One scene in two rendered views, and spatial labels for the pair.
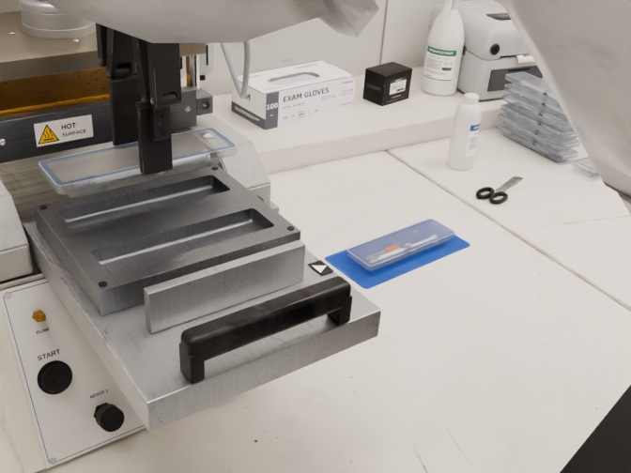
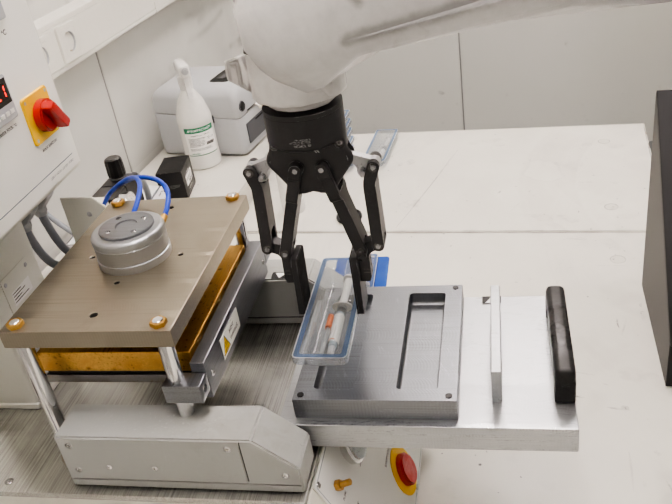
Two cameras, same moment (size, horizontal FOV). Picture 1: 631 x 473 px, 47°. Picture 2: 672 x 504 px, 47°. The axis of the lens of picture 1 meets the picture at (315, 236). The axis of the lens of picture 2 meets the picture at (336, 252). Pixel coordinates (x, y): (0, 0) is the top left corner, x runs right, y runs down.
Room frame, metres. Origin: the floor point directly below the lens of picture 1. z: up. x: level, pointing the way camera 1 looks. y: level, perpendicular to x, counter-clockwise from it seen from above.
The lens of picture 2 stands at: (0.09, 0.59, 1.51)
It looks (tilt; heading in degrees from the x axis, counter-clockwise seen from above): 31 degrees down; 322
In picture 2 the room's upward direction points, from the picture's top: 9 degrees counter-clockwise
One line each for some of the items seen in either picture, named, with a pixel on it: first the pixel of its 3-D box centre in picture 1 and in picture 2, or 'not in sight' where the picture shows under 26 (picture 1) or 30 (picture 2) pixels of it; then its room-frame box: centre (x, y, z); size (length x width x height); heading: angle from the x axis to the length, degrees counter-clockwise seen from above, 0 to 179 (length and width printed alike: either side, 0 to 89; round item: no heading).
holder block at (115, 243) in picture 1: (167, 229); (384, 346); (0.60, 0.14, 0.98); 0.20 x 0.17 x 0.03; 128
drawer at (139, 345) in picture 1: (190, 262); (429, 354); (0.57, 0.11, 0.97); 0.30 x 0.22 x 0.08; 38
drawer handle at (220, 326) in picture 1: (270, 325); (559, 339); (0.46, 0.03, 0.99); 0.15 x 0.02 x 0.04; 128
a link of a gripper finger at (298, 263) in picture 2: (127, 113); (301, 279); (0.67, 0.19, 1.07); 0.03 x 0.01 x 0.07; 128
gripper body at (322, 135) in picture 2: not in sight; (308, 145); (0.64, 0.17, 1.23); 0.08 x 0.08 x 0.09
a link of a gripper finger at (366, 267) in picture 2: (162, 115); (373, 256); (0.60, 0.14, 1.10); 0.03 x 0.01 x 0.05; 38
